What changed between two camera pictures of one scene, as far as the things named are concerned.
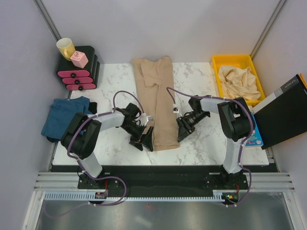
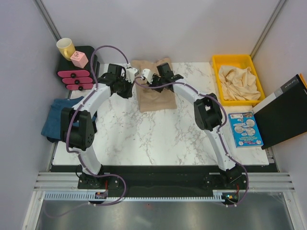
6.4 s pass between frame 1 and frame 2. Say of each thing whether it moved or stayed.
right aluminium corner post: stayed
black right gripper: moved
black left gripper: moved
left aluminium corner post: stayed
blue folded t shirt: stayed
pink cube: stayed
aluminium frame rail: stayed
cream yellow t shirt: stayed
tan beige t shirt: moved
